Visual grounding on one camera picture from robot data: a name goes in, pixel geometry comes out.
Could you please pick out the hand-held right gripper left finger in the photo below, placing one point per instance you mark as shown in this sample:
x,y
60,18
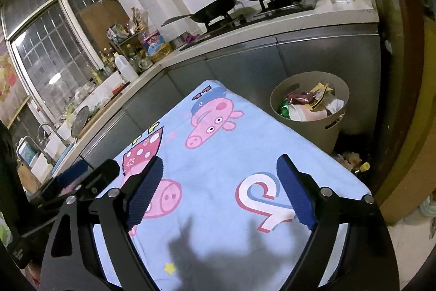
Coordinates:
x,y
146,195

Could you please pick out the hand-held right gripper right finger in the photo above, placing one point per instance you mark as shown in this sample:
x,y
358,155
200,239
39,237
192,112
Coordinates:
x,y
296,195

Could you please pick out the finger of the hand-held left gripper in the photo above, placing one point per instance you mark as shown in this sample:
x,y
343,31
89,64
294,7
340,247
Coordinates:
x,y
100,178
73,173

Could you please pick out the beige round trash bin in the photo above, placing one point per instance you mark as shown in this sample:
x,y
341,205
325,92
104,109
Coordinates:
x,y
306,134

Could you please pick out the white tissue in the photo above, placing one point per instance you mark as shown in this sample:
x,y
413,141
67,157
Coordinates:
x,y
335,106

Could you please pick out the dark red snack wrapper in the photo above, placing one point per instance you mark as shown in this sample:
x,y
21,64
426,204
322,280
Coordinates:
x,y
301,97

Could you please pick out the yellow snack wrapper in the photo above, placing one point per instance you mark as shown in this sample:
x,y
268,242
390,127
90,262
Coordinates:
x,y
322,90

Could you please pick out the white kitchen sink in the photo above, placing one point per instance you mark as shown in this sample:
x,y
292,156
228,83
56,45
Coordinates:
x,y
58,146

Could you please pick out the chrome kitchen faucet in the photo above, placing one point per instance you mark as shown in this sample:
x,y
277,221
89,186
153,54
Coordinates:
x,y
46,141

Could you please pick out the wooden cutting board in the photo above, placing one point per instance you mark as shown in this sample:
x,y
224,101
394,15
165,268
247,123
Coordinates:
x,y
28,176

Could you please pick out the grey round pan lid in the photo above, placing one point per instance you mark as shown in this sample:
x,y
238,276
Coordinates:
x,y
80,122

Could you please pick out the blue label detergent bottle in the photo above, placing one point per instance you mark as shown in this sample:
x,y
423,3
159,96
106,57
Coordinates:
x,y
25,153

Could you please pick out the yellow cap bottle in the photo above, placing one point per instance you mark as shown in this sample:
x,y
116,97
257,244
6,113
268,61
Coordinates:
x,y
364,167

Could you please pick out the cartoon pig printed blanket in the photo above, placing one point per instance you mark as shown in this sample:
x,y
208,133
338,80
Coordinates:
x,y
218,154

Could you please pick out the row of sauce bottles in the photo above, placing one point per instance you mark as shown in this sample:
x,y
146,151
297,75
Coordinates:
x,y
102,66

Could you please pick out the white plastic jug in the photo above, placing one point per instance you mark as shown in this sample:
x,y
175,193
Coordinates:
x,y
126,69

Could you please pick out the barred kitchen window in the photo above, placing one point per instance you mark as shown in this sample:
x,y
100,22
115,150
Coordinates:
x,y
58,52

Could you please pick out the grey kitchen counter cabinet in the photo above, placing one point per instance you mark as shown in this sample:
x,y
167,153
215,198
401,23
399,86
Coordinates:
x,y
245,72

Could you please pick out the large cooking oil bottle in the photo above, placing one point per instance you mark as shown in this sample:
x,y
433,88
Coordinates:
x,y
155,45

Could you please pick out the pile of food bags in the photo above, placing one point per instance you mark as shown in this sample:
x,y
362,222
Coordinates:
x,y
129,23

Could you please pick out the purple cloth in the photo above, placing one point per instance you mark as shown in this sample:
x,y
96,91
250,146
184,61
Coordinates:
x,y
191,38

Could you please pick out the gas stove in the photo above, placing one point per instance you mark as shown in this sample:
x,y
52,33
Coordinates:
x,y
289,6

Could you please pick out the black wok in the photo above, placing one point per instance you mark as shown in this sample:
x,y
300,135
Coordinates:
x,y
213,8

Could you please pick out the wall poster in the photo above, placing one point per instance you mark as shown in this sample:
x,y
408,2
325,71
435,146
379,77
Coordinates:
x,y
10,83

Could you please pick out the brown wooden door frame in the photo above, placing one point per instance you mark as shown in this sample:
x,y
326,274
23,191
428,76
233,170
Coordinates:
x,y
408,72

